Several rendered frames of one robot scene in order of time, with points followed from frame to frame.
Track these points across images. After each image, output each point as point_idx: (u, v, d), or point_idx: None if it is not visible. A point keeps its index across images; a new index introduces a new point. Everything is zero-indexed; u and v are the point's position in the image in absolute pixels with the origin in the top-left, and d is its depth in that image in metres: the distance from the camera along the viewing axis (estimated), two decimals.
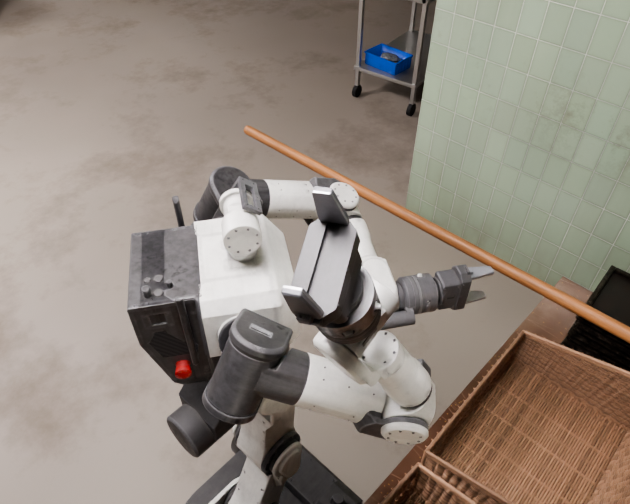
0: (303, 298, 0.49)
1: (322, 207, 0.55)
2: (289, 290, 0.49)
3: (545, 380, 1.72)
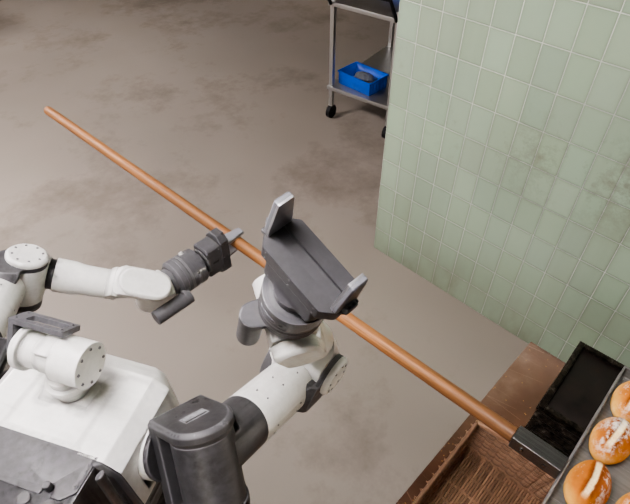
0: (366, 280, 0.50)
1: (279, 217, 0.54)
2: (357, 283, 0.49)
3: (503, 475, 1.50)
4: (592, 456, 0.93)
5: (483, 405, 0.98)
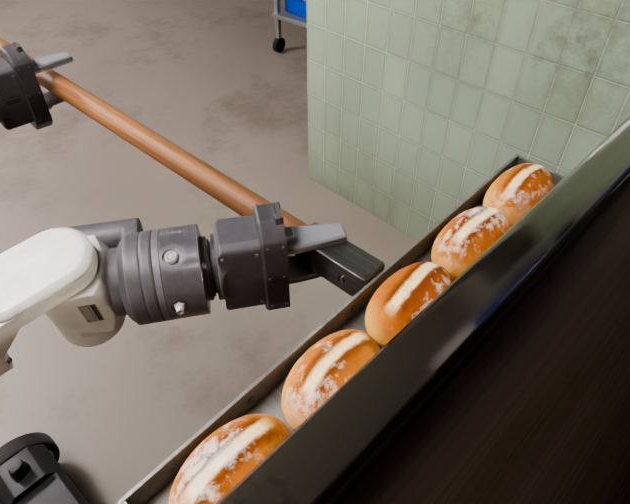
0: (340, 238, 0.51)
1: None
2: (344, 230, 0.52)
3: None
4: None
5: (263, 198, 0.57)
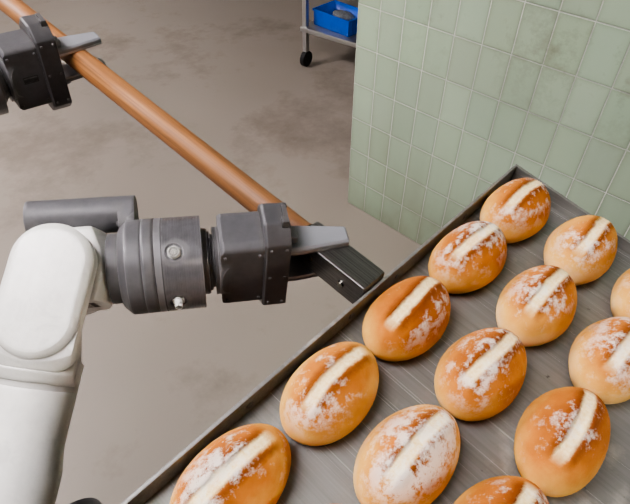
0: (342, 242, 0.51)
1: None
2: (346, 234, 0.52)
3: None
4: None
5: (265, 189, 0.56)
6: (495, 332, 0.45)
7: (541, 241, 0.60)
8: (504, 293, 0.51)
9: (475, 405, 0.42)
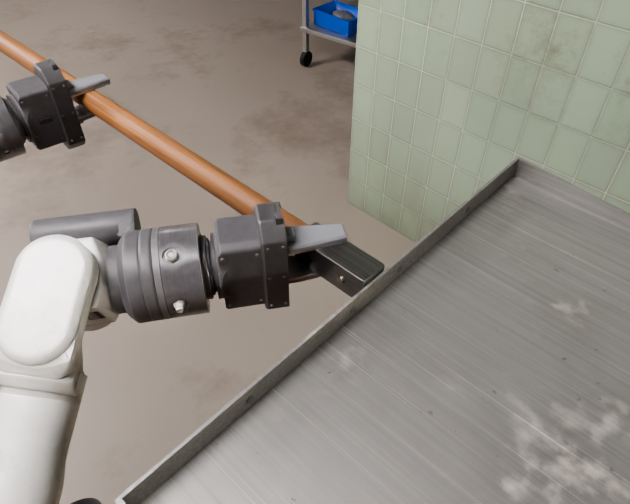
0: (340, 238, 0.51)
1: None
2: (344, 231, 0.52)
3: None
4: None
5: (264, 197, 0.57)
6: None
7: (550, 228, 0.58)
8: None
9: None
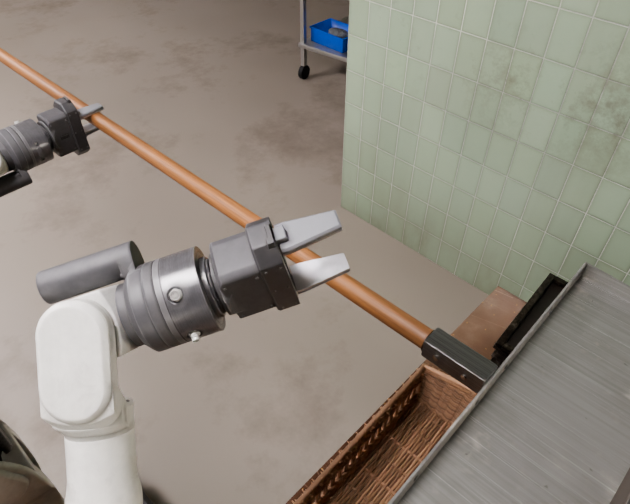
0: (334, 229, 0.49)
1: (320, 264, 0.57)
2: (338, 217, 0.50)
3: None
4: None
5: (392, 304, 0.73)
6: None
7: (616, 325, 0.74)
8: None
9: None
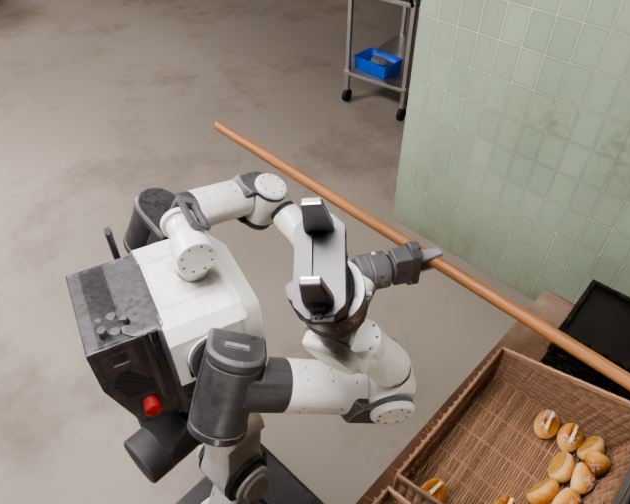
0: (322, 285, 0.49)
1: (310, 218, 0.55)
2: (307, 280, 0.49)
3: (524, 397, 1.68)
4: (599, 455, 1.42)
5: None
6: (579, 502, 1.40)
7: None
8: (582, 476, 1.44)
9: None
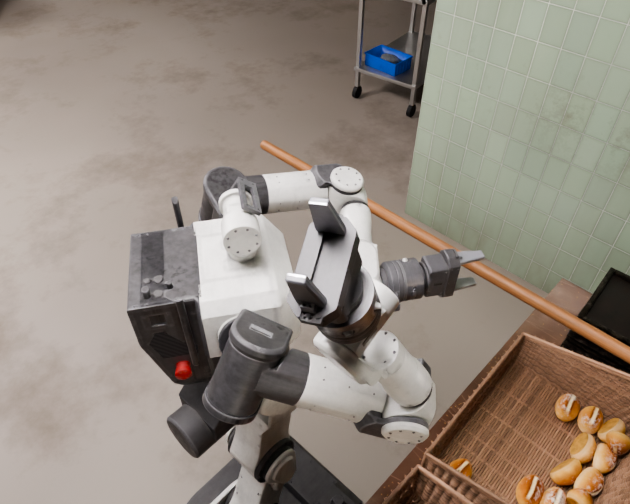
0: (307, 286, 0.49)
1: (319, 217, 0.55)
2: (293, 278, 0.49)
3: (545, 381, 1.72)
4: (621, 435, 1.46)
5: None
6: (602, 480, 1.44)
7: None
8: (604, 456, 1.48)
9: None
